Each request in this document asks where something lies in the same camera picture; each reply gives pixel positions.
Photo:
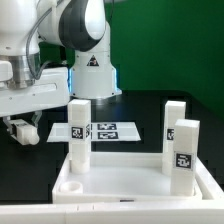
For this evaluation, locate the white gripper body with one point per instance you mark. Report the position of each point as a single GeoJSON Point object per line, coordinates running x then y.
{"type": "Point", "coordinates": [50, 91]}

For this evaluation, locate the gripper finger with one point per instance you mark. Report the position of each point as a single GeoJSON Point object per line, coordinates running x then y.
{"type": "Point", "coordinates": [11, 129]}
{"type": "Point", "coordinates": [36, 118]}

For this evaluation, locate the white desk tabletop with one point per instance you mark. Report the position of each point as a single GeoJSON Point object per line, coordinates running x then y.
{"type": "Point", "coordinates": [116, 177]}

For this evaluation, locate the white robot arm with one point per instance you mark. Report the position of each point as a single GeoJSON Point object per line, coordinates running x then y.
{"type": "Point", "coordinates": [28, 86]}

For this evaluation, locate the white L-shaped fence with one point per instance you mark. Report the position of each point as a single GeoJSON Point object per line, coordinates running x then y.
{"type": "Point", "coordinates": [208, 210]}

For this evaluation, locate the white marker base plate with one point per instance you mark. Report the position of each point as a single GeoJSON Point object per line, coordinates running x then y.
{"type": "Point", "coordinates": [97, 132]}

